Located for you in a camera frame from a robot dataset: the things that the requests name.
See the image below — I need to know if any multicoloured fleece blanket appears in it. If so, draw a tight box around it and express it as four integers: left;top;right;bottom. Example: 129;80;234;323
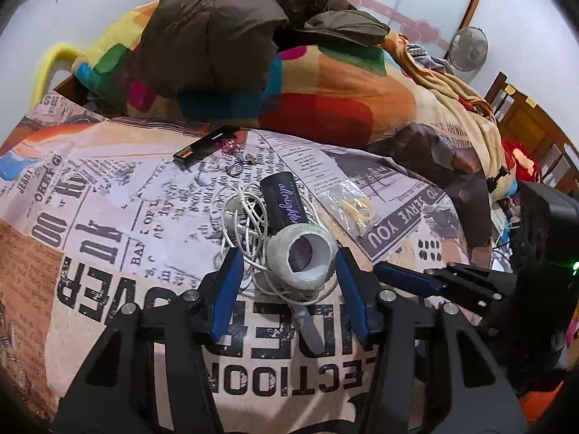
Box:
72;2;430;148

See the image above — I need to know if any white tape roll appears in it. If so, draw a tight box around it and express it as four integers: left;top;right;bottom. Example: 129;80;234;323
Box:
265;225;339;305

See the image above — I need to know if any yellow padded tube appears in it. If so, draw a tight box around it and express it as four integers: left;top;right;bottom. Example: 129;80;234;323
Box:
31;42;82;107

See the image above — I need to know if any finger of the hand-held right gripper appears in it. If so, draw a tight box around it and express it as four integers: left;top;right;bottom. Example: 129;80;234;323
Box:
373;262;503;317
445;261;517;291

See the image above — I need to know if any black and purple tube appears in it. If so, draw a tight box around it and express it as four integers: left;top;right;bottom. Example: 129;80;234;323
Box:
259;172;313;238

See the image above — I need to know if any newspaper print bedsheet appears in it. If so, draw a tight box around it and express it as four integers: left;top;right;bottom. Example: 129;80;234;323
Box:
0;93;496;434

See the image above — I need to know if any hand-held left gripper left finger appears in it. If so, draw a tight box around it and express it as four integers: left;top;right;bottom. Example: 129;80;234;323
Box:
52;248;245;434

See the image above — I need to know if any white plastic handle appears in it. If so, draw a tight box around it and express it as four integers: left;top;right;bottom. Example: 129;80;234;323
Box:
292;303;326;356

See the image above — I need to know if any grey striped cloth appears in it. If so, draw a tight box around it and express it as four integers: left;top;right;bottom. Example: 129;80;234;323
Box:
407;43;455;74

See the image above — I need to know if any brown padded jacket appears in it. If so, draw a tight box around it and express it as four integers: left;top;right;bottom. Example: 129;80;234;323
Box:
140;0;392;100

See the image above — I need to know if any beige fleece blanket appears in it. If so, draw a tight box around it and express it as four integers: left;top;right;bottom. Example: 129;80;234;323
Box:
384;31;507;182

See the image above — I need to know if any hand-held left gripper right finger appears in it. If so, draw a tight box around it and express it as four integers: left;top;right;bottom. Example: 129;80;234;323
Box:
335;246;530;434

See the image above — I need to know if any person's right forearm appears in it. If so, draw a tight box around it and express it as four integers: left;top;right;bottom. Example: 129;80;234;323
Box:
519;382;568;422

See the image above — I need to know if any grey electric fan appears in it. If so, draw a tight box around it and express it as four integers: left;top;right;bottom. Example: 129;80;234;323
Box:
449;27;489;72

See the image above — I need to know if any wooden headboard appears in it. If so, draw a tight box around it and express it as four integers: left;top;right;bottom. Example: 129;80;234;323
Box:
484;71;579;191

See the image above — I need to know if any red cloth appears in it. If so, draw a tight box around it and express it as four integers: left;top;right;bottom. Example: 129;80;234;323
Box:
500;138;544;200

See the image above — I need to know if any white charger cable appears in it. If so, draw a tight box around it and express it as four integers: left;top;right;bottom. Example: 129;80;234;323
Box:
210;183;338;307

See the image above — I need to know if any clear plastic bag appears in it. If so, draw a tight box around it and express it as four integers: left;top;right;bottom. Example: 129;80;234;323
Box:
317;180;378;238

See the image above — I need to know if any black rectangular device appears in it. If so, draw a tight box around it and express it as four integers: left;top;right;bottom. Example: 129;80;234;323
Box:
173;125;239;166

